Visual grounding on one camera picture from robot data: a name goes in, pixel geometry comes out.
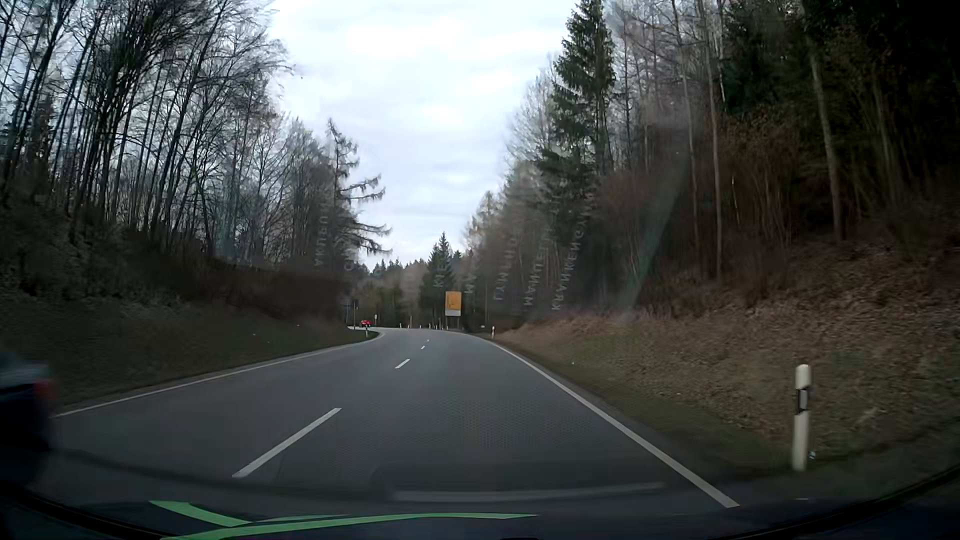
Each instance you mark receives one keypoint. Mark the car's own bonnet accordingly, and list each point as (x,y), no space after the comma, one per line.
(450,517)

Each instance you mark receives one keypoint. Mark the white marker post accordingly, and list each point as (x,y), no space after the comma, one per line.
(802,420)

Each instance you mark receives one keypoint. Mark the wood of mixed trees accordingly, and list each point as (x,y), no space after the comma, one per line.
(712,150)

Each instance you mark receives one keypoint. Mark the grass bank with dry leaves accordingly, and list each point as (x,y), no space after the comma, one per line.
(712,360)

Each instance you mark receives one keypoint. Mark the yellow road sign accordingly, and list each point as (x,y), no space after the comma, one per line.
(453,303)

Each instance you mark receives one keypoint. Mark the grey asphalt road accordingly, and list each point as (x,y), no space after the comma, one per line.
(450,405)

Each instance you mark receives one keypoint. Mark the dark car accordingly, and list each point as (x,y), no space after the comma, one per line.
(22,412)

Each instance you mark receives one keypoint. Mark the wood of bare trees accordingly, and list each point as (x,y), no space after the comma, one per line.
(150,135)

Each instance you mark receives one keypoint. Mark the row of white marker posts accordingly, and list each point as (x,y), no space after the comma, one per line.
(493,331)

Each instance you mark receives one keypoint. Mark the road markings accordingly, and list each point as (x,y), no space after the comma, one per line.
(289,442)

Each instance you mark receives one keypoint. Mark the dark grass bank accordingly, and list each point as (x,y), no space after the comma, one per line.
(150,337)

